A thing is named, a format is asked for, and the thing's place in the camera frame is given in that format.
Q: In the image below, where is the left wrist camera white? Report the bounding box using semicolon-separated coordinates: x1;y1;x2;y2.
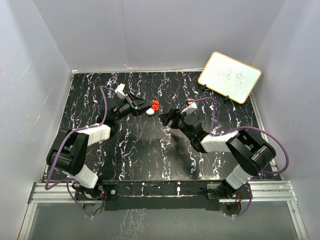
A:
115;83;126;99

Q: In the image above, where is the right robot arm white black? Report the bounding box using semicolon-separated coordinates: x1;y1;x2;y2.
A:
159;108;276;199

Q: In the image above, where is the white earbud charging case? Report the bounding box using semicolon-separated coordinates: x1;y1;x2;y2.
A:
145;108;155;116

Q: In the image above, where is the purple cable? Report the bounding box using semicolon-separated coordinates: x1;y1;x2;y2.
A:
193;96;290;217
44;85;121;218

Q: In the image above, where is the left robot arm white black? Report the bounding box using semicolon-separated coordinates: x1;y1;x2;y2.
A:
46;92;155;200

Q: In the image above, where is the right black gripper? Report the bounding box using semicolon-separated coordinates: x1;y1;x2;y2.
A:
159;108;194;141

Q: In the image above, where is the whiteboard with wooden frame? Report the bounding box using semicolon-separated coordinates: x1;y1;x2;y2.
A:
198;51;262;104

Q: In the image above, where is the black front base bar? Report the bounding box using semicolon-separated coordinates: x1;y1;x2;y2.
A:
100;180;224;211

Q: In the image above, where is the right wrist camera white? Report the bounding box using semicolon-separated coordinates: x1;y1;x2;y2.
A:
181;99;198;115

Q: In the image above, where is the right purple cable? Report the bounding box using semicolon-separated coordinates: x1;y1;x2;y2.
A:
193;96;290;217

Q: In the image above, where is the red earbud charging case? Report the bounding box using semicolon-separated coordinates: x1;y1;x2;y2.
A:
151;99;160;112

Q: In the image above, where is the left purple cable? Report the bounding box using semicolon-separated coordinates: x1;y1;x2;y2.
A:
44;85;121;218

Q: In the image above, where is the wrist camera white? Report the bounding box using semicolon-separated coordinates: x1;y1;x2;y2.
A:
115;83;126;99
181;99;198;115

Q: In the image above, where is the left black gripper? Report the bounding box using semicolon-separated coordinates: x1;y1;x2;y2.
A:
113;92;154;123

